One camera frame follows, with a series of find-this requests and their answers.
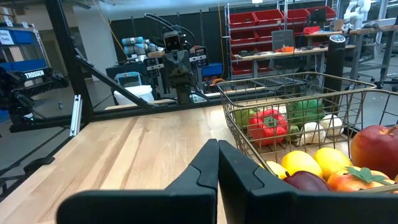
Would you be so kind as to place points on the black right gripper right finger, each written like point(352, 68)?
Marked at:
point(280, 208)

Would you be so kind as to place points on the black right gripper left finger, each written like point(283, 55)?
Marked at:
point(140, 208)

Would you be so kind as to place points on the dark red pomegranate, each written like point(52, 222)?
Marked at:
point(306, 183)

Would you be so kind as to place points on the red bell pepper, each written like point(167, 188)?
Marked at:
point(268, 130)

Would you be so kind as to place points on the orange persimmon green calyx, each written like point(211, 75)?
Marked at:
point(357, 183)

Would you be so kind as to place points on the light green chayote squash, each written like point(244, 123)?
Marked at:
point(244, 117)

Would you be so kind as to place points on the green bell pepper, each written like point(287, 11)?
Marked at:
point(306, 110)

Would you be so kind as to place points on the red yellow apple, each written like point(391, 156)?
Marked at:
point(376, 149)

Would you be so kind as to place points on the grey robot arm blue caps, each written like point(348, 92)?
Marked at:
point(136, 45)

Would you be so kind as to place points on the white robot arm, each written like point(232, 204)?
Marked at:
point(357, 12)

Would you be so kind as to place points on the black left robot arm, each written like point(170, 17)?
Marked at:
point(183, 95)

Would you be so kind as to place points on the blue plastic storage bin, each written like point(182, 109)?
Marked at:
point(23, 36)
point(211, 70)
point(23, 65)

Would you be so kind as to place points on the light blue framed box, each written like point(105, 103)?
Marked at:
point(128, 79)

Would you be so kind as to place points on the white plastic tub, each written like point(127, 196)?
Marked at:
point(133, 95)

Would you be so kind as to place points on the metal shelf rack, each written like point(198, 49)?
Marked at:
point(228, 46)

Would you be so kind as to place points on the red plastic storage bin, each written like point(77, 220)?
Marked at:
point(241, 67)
point(242, 35)
point(269, 16)
point(264, 32)
point(242, 19)
point(321, 12)
point(297, 14)

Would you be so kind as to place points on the grey panel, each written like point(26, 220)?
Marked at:
point(282, 40)

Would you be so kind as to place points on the small orange object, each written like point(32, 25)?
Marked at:
point(287, 48)

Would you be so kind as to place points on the wooden workbench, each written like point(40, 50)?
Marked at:
point(295, 52)
point(351, 31)

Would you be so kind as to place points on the black cylinder device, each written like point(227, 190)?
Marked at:
point(335, 62)

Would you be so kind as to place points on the black office chair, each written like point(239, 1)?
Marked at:
point(387, 77)

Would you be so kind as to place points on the black metal table frame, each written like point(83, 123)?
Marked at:
point(66, 62)

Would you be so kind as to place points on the silver aluminium bracket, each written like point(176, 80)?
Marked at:
point(76, 115)

